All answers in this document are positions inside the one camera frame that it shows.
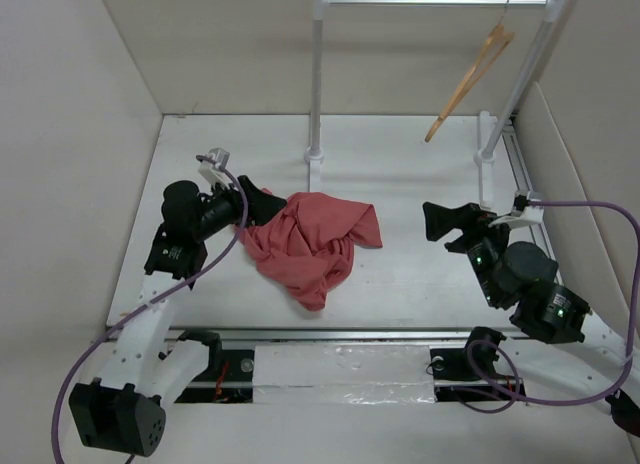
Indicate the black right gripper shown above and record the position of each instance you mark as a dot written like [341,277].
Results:
[438,219]

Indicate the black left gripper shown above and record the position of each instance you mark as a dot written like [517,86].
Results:
[261,206]

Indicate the red t shirt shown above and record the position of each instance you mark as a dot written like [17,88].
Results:
[309,246]

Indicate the wooden clothes hanger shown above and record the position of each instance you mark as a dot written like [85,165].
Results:
[494,45]

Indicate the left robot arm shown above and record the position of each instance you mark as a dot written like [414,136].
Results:
[123,409]

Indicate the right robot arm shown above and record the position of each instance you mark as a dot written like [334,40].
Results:
[569,356]

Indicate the white clothes rack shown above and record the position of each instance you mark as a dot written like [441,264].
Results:
[489,130]

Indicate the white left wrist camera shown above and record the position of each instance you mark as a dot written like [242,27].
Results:
[212,167]

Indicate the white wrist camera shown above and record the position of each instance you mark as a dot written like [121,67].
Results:
[526,211]
[212,167]

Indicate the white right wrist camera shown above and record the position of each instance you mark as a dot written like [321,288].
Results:
[526,211]

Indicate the aluminium side rail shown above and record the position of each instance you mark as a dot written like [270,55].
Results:
[538,232]

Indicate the aluminium front rail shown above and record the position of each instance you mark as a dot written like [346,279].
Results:
[238,347]

